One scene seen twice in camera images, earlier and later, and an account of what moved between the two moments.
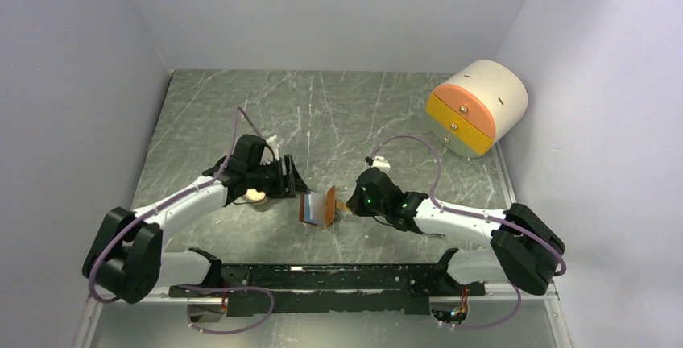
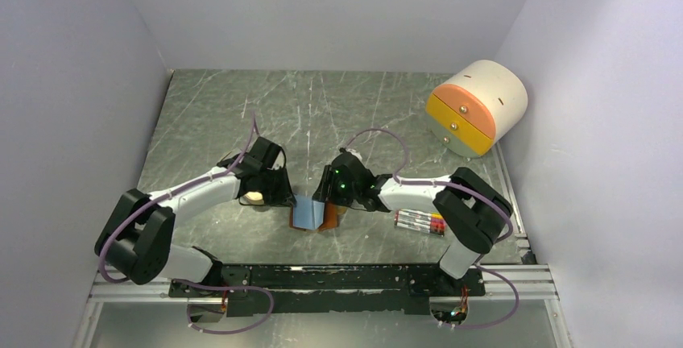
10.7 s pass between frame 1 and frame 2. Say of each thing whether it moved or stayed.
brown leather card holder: moved
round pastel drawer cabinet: stayed
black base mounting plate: stayed
